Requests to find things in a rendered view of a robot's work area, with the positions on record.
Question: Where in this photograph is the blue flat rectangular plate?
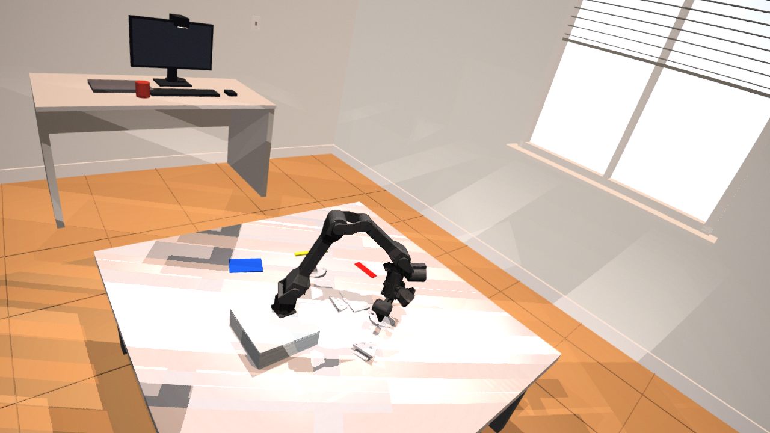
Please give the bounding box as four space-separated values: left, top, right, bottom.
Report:
229 258 263 273

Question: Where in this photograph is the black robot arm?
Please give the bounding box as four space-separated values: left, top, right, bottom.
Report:
271 210 427 318

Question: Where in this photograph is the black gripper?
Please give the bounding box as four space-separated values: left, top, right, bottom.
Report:
372 279 405 322

